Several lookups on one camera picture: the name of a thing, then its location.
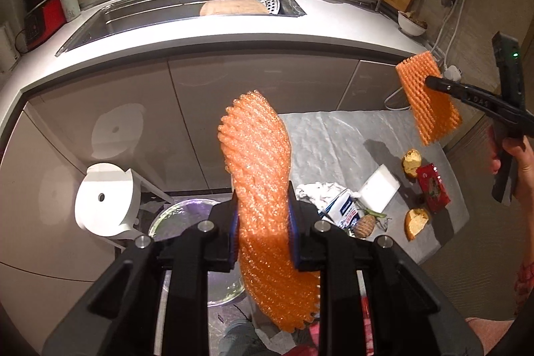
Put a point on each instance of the green vegetable stems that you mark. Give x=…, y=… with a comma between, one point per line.
x=373, y=213

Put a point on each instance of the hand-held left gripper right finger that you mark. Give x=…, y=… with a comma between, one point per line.
x=293, y=239

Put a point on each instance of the large orange foam net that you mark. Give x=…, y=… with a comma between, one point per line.
x=258, y=156

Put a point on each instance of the white cup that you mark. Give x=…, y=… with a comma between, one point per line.
x=70, y=7

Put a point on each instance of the round waste bin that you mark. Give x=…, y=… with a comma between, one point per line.
x=183, y=214

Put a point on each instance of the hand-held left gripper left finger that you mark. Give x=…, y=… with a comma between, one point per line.
x=234, y=239

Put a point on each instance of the bread piece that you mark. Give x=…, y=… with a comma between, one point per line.
x=410, y=162
x=415, y=222

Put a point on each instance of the white sponge block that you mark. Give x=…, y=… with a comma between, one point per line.
x=377, y=187

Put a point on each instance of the blue snack packet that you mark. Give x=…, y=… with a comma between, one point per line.
x=344, y=210

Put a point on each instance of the beige kitchen cabinet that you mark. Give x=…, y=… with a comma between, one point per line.
x=125, y=97

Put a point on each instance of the person's red patterned clothing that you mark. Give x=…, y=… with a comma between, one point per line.
x=525, y=285

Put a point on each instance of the beige dishcloth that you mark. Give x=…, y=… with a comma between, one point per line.
x=233, y=7

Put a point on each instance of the person's right hand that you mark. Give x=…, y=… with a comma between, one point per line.
x=525, y=160

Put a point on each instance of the stainless steel sink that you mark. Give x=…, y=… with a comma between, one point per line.
x=146, y=16

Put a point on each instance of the crumpled white tissue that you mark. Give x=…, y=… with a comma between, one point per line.
x=317, y=191

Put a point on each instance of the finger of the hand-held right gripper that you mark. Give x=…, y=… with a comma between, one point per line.
x=467, y=92

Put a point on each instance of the grey table cover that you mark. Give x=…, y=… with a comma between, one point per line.
x=333, y=147

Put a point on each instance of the small orange foam net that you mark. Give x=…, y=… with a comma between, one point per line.
x=421, y=97

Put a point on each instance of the white bowl with food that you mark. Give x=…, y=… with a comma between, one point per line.
x=411, y=28

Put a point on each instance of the red blender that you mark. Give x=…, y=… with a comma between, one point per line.
x=41, y=20

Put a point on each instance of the person's right leg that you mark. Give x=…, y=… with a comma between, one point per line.
x=488, y=339

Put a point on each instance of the white stool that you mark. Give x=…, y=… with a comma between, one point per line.
x=104, y=206

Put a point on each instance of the red snack packet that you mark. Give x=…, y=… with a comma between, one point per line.
x=434, y=189

